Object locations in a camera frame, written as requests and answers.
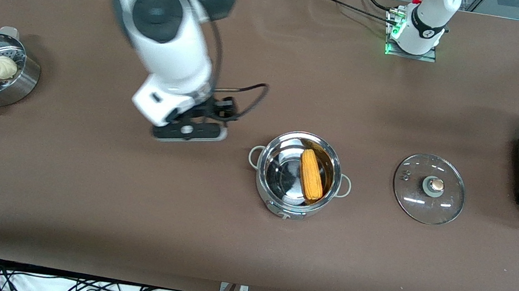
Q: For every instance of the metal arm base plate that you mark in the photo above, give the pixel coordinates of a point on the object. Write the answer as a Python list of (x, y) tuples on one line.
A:
[(404, 54)]

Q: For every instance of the white steamed bun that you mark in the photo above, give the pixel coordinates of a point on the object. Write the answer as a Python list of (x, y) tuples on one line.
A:
[(2, 67)]

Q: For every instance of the yellow corn cob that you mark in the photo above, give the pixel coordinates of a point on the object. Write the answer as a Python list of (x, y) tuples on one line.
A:
[(311, 175)]

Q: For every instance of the brown table cover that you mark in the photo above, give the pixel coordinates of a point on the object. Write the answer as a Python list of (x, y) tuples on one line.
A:
[(80, 191)]

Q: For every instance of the glass lid with knob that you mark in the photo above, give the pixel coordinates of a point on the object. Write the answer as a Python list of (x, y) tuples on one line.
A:
[(426, 204)]

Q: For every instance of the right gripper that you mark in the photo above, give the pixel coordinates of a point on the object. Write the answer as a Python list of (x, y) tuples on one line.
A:
[(217, 107)]

